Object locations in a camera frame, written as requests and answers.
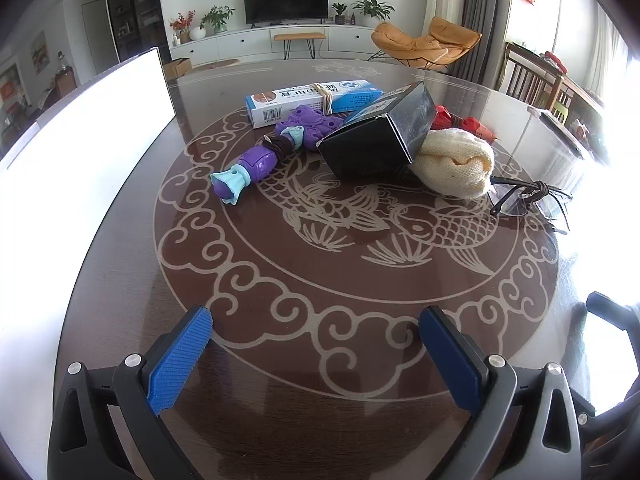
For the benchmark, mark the black rectangular box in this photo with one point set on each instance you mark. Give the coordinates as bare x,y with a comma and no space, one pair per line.
365,145

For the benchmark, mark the black frame eyeglasses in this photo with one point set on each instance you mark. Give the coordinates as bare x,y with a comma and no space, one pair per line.
515,206

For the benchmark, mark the grey curtain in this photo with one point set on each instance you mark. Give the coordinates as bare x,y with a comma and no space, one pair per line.
482,25

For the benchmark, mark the brown cardboard box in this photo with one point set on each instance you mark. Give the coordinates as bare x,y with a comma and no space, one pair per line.
177,67

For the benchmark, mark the large leafy potted plant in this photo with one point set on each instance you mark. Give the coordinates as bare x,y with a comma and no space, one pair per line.
372,7

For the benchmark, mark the dark glass display cabinet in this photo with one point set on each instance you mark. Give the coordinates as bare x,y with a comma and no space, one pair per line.
132,10

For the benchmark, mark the red packet with pink end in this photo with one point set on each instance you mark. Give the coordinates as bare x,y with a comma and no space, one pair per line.
477,127

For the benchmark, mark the blue and white carton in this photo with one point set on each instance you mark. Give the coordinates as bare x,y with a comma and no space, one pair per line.
300,102

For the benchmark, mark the white television cabinet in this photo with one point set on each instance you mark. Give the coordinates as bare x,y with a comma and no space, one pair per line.
240,40

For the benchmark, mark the purple and teal toy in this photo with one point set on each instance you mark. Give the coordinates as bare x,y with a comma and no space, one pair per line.
257,162

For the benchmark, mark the small potted plant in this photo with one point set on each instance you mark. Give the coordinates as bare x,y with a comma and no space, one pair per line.
340,10

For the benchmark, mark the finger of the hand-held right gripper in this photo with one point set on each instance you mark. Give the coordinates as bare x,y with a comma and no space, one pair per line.
612,310

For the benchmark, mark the round white vase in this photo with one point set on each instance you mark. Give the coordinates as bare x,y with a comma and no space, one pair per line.
197,33

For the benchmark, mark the dark remote control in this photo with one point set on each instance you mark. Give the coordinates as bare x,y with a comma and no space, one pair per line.
560,132

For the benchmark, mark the wooden bench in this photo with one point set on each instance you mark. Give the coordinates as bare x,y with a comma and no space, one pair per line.
299,36

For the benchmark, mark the round tan floor mat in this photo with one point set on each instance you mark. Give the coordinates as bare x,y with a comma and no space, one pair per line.
215,63

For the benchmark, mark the black television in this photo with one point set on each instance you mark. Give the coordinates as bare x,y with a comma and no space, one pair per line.
285,2

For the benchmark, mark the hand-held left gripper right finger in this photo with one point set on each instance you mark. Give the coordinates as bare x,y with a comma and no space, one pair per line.
450,360

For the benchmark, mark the red flowers in vase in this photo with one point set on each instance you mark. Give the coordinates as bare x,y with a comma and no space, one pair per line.
182,22

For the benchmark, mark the wooden side cabinet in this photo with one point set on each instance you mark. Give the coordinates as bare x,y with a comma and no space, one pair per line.
65,82

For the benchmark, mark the orange lounge chair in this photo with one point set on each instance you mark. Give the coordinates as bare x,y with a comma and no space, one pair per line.
440,37

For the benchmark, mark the tan rubber band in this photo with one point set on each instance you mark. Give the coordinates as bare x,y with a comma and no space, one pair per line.
322,97

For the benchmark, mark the cream knitted cloth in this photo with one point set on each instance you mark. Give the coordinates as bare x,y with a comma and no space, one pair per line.
455,165

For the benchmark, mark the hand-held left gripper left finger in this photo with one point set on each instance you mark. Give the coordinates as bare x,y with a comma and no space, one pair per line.
180,360

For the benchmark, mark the dark patterned glass desktop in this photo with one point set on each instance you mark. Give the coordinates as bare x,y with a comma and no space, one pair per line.
320,270

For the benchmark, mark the wooden chair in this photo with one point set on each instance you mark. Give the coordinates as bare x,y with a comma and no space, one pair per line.
525,77

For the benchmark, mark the framed wall painting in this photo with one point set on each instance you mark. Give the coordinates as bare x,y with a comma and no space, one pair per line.
40,52

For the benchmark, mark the bushy green potted plant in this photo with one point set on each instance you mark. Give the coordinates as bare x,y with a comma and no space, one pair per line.
217,15

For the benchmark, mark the large white cardboard box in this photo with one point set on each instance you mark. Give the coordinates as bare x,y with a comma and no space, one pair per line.
75,160

